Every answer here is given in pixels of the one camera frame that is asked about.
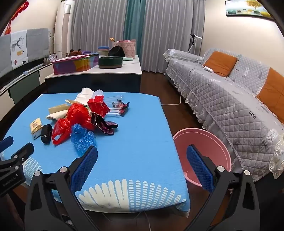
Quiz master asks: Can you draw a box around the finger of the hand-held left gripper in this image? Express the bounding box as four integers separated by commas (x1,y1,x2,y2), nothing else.
12,142,35,165
0,136,14,154

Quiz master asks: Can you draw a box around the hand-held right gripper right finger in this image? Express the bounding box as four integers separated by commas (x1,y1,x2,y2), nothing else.
186,144,260,231

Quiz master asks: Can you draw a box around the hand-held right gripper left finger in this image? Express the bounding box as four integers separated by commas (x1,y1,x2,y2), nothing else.
24,145,99,231

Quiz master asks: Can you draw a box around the yellow tissue pack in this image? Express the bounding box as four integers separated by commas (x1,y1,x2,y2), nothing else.
30,117,43,140

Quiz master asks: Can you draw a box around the blue plastic bag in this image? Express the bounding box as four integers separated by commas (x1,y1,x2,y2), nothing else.
70,123,97,157

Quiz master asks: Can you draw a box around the black tape roll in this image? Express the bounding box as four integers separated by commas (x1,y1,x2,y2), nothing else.
41,124,53,145

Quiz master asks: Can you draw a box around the pink plastic basin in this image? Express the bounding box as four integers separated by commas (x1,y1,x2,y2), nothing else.
173,128,232,194

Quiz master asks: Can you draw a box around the dark red patterned box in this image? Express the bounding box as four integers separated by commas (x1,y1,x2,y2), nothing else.
91,112,119,136

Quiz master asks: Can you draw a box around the red plastic bag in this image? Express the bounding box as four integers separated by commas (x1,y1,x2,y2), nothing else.
52,103,96,146

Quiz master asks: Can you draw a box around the cream paper packaging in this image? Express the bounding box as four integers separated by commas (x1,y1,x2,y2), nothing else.
46,99,75,122

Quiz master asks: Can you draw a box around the red paper box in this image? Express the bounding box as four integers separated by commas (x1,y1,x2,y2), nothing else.
87,95,111,117

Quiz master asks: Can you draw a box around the dark candy wrapper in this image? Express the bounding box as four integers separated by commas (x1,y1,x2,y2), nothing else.
112,100,131,117

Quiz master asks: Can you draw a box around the white paper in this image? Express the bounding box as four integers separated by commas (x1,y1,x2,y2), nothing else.
74,87,95,105

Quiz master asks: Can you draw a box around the clear plastic tubes pack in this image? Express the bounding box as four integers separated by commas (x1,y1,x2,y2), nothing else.
104,94,124,117

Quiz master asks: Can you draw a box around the blue table cover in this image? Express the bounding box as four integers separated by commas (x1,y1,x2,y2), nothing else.
0,92,191,218

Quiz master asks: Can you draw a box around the dark television cabinet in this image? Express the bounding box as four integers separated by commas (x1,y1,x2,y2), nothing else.
0,63,48,107

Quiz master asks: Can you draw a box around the grey quilted sofa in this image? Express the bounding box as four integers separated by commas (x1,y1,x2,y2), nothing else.
163,47,284,192

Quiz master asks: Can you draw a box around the white rod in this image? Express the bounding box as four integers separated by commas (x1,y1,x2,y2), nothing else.
0,63,43,92

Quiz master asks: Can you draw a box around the white-topped coffee table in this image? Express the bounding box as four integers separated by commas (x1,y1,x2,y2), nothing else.
44,55,142,94

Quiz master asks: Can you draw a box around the colourful rectangular box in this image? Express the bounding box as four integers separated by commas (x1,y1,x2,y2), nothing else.
51,54,99,75

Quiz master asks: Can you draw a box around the grey television dust cover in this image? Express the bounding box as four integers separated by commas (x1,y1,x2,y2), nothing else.
0,28,50,78

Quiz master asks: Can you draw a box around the large orange cushion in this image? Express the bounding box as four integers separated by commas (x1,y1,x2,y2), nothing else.
256,67,284,125

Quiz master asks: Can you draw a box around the small orange cushion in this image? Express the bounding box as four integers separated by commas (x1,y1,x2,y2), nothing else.
203,51,238,77

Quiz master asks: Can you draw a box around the green round tin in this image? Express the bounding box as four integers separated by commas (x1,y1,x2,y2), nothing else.
98,56,123,69

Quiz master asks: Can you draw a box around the stack of coloured bowls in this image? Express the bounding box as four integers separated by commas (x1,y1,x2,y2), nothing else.
98,45,110,57

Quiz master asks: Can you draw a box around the pink basket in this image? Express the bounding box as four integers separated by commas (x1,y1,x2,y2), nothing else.
113,39,136,59

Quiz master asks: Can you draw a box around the white standing air conditioner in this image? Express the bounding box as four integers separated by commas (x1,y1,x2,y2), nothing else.
54,0,75,60

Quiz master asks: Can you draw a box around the white floor stand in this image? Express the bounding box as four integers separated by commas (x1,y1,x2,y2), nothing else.
187,33,203,54

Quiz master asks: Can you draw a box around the grey curtain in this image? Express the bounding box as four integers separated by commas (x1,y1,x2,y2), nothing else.
70,0,129,52
141,0,206,74

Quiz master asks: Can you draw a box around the teal curtain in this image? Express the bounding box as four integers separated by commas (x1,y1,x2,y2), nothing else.
123,0,146,56

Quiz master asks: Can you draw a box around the white power cable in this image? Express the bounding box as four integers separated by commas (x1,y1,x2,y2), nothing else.
164,64,207,106

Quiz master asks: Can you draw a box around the red wall decoration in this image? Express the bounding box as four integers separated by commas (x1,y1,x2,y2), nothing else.
4,0,29,35

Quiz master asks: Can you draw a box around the framed wall painting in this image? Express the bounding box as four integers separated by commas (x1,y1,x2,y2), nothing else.
225,0,275,21

